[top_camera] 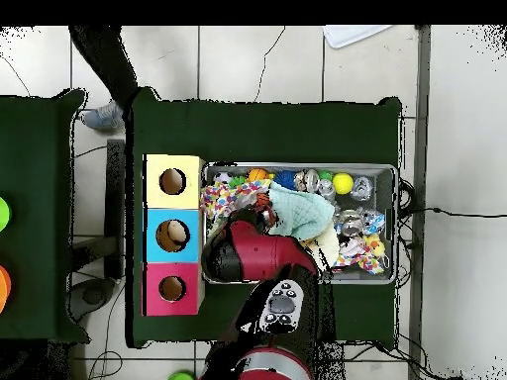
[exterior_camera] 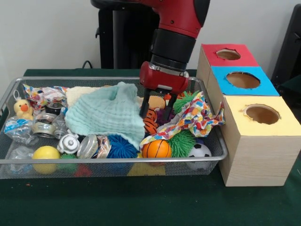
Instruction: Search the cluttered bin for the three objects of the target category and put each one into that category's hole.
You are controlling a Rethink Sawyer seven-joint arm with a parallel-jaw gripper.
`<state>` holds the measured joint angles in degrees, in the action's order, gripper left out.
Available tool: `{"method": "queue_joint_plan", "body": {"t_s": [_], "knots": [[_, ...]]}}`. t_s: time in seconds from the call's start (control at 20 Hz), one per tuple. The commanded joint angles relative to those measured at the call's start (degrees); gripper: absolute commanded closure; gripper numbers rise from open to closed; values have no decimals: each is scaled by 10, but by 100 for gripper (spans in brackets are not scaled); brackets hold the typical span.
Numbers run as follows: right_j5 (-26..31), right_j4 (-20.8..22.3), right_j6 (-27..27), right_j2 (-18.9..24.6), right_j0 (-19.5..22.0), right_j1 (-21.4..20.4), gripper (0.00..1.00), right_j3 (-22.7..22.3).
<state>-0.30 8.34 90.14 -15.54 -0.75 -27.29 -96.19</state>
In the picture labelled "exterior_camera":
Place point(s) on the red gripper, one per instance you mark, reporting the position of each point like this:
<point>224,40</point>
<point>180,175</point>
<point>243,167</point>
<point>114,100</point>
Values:
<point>162,81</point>

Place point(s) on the orange tiger plush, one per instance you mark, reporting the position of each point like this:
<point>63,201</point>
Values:
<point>150,123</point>

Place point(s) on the yellow duck plush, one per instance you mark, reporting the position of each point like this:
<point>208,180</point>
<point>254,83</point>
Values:
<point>22,109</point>

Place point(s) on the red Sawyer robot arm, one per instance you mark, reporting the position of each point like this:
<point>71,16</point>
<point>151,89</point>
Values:
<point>178,18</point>

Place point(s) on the clear mesh bin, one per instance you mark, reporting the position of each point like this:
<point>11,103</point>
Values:
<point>70,161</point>

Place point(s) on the wooden three-hole box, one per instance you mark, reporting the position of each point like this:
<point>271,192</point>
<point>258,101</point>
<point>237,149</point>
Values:
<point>256,160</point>

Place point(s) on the colourful patterned cloth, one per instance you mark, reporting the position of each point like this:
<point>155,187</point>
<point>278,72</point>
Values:
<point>197,115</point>
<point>37,94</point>

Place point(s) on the orange toy basketball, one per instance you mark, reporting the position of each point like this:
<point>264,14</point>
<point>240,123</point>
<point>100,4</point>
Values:
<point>156,149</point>

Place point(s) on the green koosh ball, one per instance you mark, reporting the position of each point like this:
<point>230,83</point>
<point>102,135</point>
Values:
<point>182,143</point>

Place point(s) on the mint green waffle cloth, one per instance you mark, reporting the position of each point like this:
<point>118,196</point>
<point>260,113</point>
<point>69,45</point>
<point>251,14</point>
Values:
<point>105,113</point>

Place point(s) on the blue spiky ball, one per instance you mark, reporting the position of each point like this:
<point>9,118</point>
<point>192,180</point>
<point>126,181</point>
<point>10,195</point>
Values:
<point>121,147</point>

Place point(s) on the toy soccer ball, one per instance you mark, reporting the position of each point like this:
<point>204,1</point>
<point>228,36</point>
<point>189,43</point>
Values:
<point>200,150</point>

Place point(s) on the cream waffle cloth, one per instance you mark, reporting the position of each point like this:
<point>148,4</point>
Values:
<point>77,93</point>

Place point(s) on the dark green tablecloth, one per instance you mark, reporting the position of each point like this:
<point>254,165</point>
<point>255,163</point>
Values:
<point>291,94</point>
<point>141,202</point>

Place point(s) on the yellow ball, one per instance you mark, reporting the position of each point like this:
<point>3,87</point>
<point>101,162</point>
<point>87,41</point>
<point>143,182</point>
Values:
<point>45,153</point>

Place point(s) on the black stand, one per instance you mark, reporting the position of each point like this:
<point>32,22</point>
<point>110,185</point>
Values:
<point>289,47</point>

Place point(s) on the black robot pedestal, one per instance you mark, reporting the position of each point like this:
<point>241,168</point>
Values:
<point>122,35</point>

